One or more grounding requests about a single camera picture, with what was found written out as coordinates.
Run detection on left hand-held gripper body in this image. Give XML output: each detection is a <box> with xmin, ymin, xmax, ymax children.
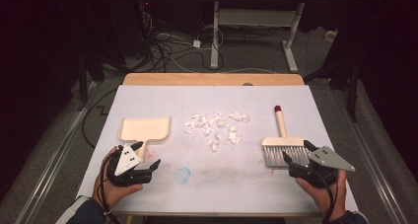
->
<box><xmin>106</xmin><ymin>143</ymin><xmax>154</xmax><ymax>187</ymax></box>

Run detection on cream plastic dustpan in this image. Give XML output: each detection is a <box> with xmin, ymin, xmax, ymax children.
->
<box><xmin>117</xmin><ymin>115</ymin><xmax>172</xmax><ymax>163</ymax></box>

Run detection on metal floor rail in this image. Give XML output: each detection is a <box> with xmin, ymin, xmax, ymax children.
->
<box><xmin>14</xmin><ymin>81</ymin><xmax>100</xmax><ymax>224</ymax></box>
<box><xmin>329</xmin><ymin>87</ymin><xmax>410</xmax><ymax>224</ymax></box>

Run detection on white table mat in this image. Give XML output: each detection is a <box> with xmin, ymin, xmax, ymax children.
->
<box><xmin>75</xmin><ymin>84</ymin><xmax>360</xmax><ymax>216</ymax></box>

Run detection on pile of white paper scraps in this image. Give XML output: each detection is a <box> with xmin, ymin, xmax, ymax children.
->
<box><xmin>183</xmin><ymin>110</ymin><xmax>251</xmax><ymax>153</ymax></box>

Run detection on white desk frame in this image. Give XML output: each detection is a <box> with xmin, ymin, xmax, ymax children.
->
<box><xmin>196</xmin><ymin>0</ymin><xmax>350</xmax><ymax>74</ymax></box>

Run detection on cream brush with red cap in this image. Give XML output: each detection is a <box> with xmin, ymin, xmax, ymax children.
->
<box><xmin>261</xmin><ymin>105</ymin><xmax>312</xmax><ymax>169</ymax></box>

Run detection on person's right hand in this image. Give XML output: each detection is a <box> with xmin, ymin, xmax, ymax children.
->
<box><xmin>295</xmin><ymin>169</ymin><xmax>348</xmax><ymax>214</ymax></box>

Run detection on black stand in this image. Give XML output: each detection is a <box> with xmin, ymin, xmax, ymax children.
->
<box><xmin>303</xmin><ymin>57</ymin><xmax>360</xmax><ymax>123</ymax></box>
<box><xmin>76</xmin><ymin>49</ymin><xmax>106</xmax><ymax>112</ymax></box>

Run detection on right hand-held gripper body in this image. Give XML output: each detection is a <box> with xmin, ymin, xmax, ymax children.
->
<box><xmin>289</xmin><ymin>145</ymin><xmax>357</xmax><ymax>189</ymax></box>

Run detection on small white box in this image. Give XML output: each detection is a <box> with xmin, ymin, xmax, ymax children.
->
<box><xmin>323</xmin><ymin>30</ymin><xmax>339</xmax><ymax>42</ymax></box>

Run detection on person's left hand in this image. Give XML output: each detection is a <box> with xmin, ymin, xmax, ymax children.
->
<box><xmin>92</xmin><ymin>146</ymin><xmax>144</xmax><ymax>209</ymax></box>

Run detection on black floor cable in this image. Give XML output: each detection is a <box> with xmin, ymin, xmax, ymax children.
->
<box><xmin>81</xmin><ymin>87</ymin><xmax>118</xmax><ymax>150</ymax></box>

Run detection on wooden table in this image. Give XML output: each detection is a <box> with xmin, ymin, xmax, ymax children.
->
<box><xmin>112</xmin><ymin>72</ymin><xmax>324</xmax><ymax>218</ymax></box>

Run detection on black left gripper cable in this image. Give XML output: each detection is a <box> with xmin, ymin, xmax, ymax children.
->
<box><xmin>98</xmin><ymin>151</ymin><xmax>121</xmax><ymax>224</ymax></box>

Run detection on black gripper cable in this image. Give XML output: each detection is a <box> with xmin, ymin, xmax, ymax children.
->
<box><xmin>311</xmin><ymin>168</ymin><xmax>340</xmax><ymax>224</ymax></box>
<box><xmin>98</xmin><ymin>151</ymin><xmax>121</xmax><ymax>224</ymax></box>

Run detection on tangle of floor cables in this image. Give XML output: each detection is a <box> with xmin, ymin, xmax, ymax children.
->
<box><xmin>139</xmin><ymin>10</ymin><xmax>228</xmax><ymax>74</ymax></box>

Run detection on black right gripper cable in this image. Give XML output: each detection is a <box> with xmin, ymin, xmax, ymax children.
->
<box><xmin>311</xmin><ymin>168</ymin><xmax>340</xmax><ymax>224</ymax></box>

